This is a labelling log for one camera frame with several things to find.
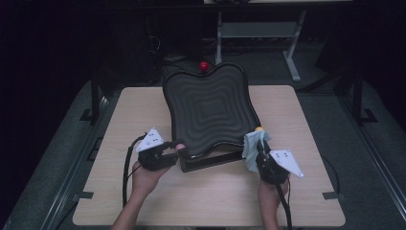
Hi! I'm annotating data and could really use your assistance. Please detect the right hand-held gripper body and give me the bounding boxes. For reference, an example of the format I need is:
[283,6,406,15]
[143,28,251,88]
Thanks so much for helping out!
[255,149,305,185]

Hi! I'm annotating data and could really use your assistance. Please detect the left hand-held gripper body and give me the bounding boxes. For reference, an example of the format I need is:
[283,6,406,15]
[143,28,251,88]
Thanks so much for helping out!
[135,126,180,173]

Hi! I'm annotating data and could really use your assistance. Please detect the light blue cloth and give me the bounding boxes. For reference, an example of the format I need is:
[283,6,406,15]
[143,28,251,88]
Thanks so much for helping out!
[241,128,272,173]

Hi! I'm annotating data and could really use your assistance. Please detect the black wavy board toy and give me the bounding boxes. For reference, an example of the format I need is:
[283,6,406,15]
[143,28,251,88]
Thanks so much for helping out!
[162,61,261,173]

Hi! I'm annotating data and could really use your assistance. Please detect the person's right hand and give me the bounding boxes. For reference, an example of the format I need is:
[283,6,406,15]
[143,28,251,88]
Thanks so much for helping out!
[258,178,290,209]

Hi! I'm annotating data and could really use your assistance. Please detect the person's left hand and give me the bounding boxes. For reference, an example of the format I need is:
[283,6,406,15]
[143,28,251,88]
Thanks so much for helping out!
[130,161,172,201]

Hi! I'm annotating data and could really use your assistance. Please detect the grey metal stand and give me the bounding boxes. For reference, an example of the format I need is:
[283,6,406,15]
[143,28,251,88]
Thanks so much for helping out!
[215,11,307,83]

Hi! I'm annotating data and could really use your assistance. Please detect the left hand-held gripper cable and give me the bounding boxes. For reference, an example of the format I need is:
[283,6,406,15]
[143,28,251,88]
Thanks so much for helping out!
[122,133,148,209]

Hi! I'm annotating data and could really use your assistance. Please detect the hand-held gripper cable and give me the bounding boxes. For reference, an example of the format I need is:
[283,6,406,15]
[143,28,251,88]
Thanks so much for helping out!
[122,133,148,209]
[273,172,293,230]

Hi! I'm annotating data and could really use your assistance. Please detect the right hand-held gripper cable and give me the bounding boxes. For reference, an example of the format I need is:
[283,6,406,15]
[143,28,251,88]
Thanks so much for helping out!
[273,172,293,230]

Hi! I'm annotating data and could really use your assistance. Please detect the black table bracket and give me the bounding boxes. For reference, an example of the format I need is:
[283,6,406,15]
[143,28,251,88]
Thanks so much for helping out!
[87,137,104,162]

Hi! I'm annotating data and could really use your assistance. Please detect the thin black cable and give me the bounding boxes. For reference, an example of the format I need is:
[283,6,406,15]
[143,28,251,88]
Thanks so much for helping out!
[320,154,341,196]

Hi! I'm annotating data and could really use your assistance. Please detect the metal floor rail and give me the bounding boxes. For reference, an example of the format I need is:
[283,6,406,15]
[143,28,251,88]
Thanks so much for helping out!
[39,95,111,230]
[338,95,406,221]

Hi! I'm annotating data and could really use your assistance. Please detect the black metal post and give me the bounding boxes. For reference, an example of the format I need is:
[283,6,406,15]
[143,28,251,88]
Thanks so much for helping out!
[352,68,379,126]
[79,71,101,125]

